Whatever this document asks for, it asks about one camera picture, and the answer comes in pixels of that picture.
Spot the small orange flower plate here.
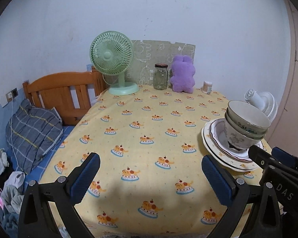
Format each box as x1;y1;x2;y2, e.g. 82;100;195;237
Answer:
201;119;257;170

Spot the floral bowl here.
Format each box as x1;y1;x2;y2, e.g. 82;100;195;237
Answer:
224;112;266;140
227;101;271;135

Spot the red pattern white plate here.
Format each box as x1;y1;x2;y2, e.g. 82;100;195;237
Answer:
209;118;252;162

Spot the pile of clothes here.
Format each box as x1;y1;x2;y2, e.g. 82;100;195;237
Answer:
0;149;24;237

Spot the blue plaid bedsheet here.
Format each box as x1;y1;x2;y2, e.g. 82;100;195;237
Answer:
8;125;76;191

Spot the grey plaid pillow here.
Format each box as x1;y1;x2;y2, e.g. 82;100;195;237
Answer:
6;99;63;174

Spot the white floor fan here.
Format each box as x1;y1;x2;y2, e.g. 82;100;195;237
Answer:
244;89;278;122

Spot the yellow patterned tablecloth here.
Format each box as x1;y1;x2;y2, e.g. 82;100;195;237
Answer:
38;84;284;238

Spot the wooden bed headboard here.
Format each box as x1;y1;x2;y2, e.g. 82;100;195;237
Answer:
22;67;106;126

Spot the cotton swab container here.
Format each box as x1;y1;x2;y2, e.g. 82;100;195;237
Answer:
201;81;213;95

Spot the purple plush toy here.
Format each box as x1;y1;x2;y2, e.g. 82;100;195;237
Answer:
170;55;195;93

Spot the glass jar black lid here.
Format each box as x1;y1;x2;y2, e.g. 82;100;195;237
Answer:
153;63;168;90

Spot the green desk fan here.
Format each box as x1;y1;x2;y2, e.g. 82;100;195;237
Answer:
89;31;139;96

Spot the wall power outlet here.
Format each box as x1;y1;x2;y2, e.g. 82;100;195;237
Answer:
6;88;19;103

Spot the green patterned wall board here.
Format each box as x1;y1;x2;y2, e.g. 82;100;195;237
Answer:
125;40;195;85

